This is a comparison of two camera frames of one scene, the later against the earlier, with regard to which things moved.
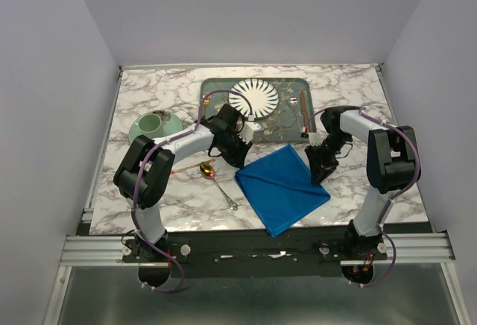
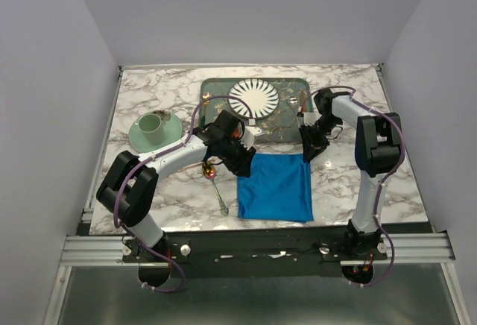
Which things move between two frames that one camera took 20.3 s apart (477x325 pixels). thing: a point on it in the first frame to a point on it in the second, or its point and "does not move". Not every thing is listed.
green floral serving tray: x=294 y=113 does not move
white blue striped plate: x=254 y=97 does not move
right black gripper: x=320 y=168 to x=311 y=147
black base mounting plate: x=208 y=254 does not move
